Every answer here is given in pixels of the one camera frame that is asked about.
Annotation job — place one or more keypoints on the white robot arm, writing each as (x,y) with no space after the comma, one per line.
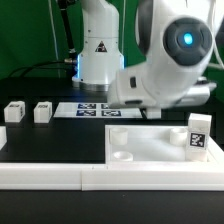
(177,37)

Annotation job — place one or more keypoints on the white square table top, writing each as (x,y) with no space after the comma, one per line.
(136,143)

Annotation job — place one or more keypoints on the white marker sheet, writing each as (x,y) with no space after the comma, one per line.
(93,110)

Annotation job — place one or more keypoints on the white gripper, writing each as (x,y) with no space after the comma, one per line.
(127,90)

